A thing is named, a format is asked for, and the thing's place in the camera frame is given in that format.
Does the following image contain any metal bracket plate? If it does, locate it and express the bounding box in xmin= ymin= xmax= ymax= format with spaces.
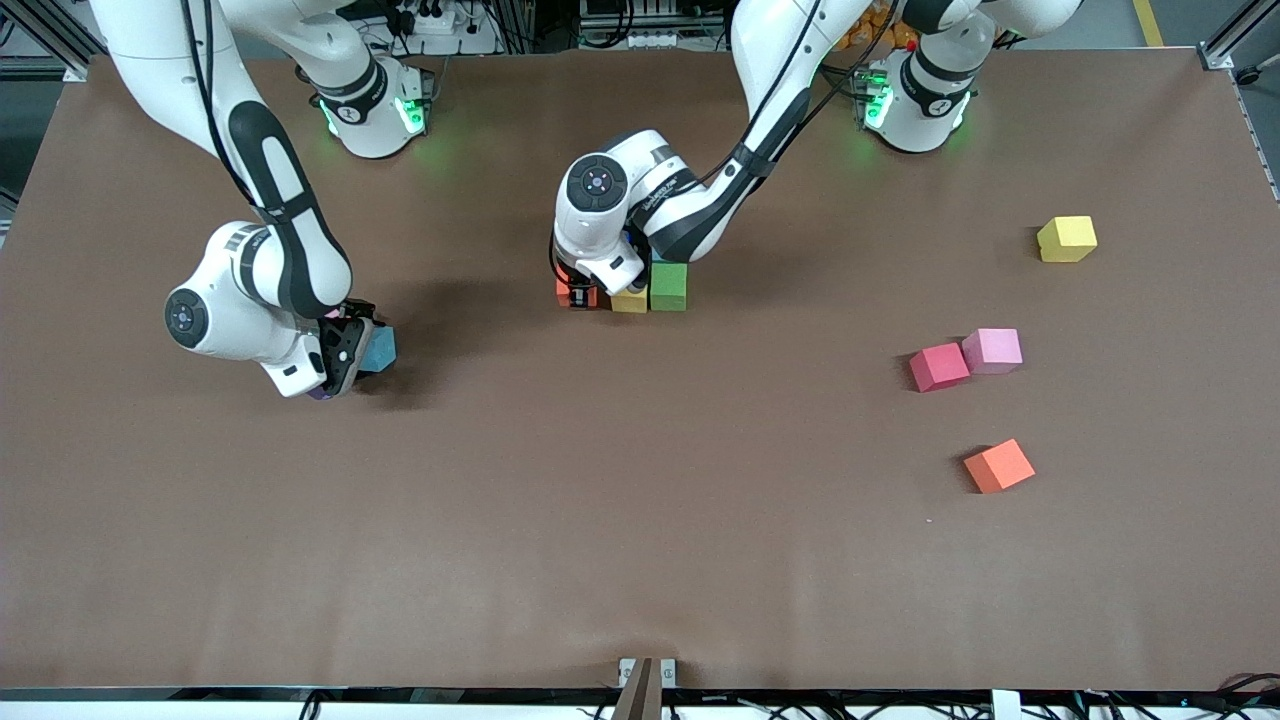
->
xmin=618 ymin=657 xmax=677 ymax=689

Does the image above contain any orange foam cube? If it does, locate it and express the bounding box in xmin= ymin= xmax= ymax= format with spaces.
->
xmin=555 ymin=265 xmax=600 ymax=309
xmin=964 ymin=438 xmax=1037 ymax=495

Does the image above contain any orange mesh bag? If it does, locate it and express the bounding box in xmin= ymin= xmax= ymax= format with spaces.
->
xmin=840 ymin=0 xmax=919 ymax=51

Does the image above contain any red foam cube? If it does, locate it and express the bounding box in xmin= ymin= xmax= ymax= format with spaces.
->
xmin=908 ymin=342 xmax=972 ymax=394

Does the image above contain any green foam cube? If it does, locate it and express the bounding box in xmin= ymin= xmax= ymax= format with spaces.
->
xmin=649 ymin=262 xmax=690 ymax=313

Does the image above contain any brown camera pole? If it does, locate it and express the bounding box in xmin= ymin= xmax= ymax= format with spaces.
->
xmin=610 ymin=657 xmax=664 ymax=720

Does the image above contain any brown paper table cover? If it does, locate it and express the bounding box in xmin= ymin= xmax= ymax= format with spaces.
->
xmin=0 ymin=48 xmax=1280 ymax=693

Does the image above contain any cyan foam cube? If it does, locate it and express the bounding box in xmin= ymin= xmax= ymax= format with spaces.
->
xmin=358 ymin=325 xmax=398 ymax=376

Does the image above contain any aluminium frame profile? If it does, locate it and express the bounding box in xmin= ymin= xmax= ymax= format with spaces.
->
xmin=1200 ymin=0 xmax=1280 ymax=71
xmin=0 ymin=0 xmax=136 ymax=81

